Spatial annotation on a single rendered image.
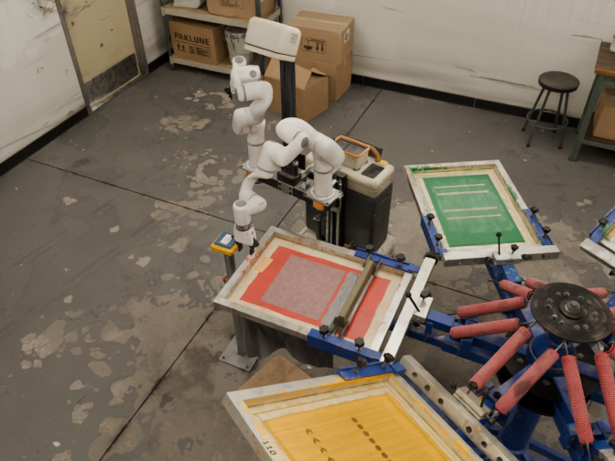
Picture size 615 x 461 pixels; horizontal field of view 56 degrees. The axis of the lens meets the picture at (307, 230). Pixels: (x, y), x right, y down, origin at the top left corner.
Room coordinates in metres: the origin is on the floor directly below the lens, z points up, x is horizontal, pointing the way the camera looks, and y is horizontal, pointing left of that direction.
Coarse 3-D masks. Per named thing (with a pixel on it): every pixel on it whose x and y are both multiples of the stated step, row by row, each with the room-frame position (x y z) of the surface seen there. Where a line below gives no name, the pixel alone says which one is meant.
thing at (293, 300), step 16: (256, 288) 1.89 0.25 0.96; (272, 288) 1.88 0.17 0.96; (288, 288) 1.88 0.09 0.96; (304, 288) 1.88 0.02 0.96; (256, 304) 1.79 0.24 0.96; (272, 304) 1.79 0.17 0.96; (288, 304) 1.78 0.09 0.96; (304, 304) 1.78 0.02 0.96; (320, 304) 1.78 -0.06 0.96; (304, 320) 1.69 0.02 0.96; (320, 320) 1.68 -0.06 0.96; (352, 320) 1.68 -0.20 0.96; (368, 320) 1.68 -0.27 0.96; (352, 336) 1.59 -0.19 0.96
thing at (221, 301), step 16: (288, 240) 2.22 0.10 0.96; (304, 240) 2.19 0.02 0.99; (256, 256) 2.08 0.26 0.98; (352, 256) 2.07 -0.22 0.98; (240, 272) 1.96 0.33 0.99; (400, 272) 1.96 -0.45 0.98; (224, 288) 1.86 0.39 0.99; (400, 288) 1.84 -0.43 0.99; (224, 304) 1.76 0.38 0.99; (240, 304) 1.76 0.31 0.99; (400, 304) 1.77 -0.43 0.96; (256, 320) 1.68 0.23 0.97; (272, 320) 1.66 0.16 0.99; (384, 320) 1.65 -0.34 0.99; (304, 336) 1.58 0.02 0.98; (384, 336) 1.57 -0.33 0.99
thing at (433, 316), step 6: (432, 312) 1.65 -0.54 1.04; (438, 312) 1.65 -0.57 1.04; (426, 318) 1.62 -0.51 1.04; (432, 318) 1.62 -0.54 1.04; (438, 318) 1.62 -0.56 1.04; (444, 318) 1.61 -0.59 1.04; (450, 318) 1.61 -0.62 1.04; (438, 324) 1.59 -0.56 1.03; (444, 324) 1.59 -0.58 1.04; (450, 324) 1.58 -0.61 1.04; (444, 330) 1.58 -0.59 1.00
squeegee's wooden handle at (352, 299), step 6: (366, 264) 1.93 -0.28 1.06; (372, 264) 1.94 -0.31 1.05; (366, 270) 1.90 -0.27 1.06; (372, 270) 1.95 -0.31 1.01; (360, 276) 1.86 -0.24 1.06; (366, 276) 1.86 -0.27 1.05; (360, 282) 1.82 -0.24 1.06; (366, 282) 1.87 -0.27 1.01; (354, 288) 1.78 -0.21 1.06; (360, 288) 1.79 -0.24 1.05; (354, 294) 1.75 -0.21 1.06; (360, 294) 1.79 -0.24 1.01; (348, 300) 1.71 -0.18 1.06; (354, 300) 1.72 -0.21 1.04; (348, 306) 1.67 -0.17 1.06; (354, 306) 1.73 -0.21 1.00; (342, 312) 1.64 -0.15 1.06; (348, 312) 1.65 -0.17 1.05; (342, 318) 1.62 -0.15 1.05; (348, 318) 1.66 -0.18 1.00; (342, 324) 1.61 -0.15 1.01
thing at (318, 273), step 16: (272, 256) 2.10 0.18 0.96; (288, 256) 2.10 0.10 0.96; (304, 256) 2.10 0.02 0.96; (272, 272) 1.99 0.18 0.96; (288, 272) 1.99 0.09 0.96; (304, 272) 1.99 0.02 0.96; (320, 272) 1.99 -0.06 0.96; (336, 272) 1.99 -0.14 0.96; (352, 272) 1.99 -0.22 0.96; (320, 288) 1.88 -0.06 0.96; (336, 288) 1.88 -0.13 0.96; (368, 288) 1.88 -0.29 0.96; (384, 288) 1.88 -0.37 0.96; (368, 304) 1.78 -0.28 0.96
